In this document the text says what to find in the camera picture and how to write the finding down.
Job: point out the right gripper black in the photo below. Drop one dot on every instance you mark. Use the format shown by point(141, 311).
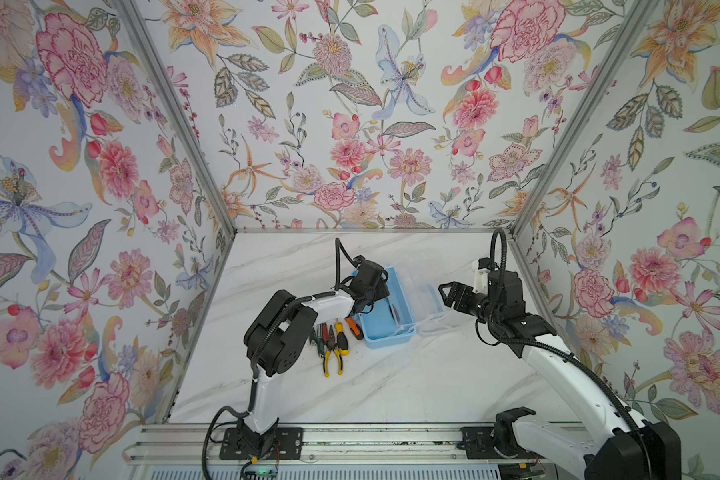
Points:
point(457, 289)

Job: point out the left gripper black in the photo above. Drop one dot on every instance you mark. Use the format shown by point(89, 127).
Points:
point(383, 290)

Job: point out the blue transparent plastic toolbox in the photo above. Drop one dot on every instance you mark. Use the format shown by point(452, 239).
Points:
point(413, 289)

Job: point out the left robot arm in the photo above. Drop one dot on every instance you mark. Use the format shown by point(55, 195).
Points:
point(276, 338)

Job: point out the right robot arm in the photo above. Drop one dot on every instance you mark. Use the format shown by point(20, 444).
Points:
point(620, 442)

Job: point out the orange black screwdriver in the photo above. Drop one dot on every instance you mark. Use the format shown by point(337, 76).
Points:
point(355, 328)

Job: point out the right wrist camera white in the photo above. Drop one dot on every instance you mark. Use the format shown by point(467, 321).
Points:
point(481, 269)

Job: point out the yellow handle pliers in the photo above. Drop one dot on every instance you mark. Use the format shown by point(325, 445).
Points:
point(338, 348)

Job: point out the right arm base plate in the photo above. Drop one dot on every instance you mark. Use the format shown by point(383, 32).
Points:
point(478, 443)

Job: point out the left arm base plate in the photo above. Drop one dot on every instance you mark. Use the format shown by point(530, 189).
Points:
point(279, 443)

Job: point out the aluminium mounting rail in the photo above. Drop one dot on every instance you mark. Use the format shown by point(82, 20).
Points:
point(324, 444)

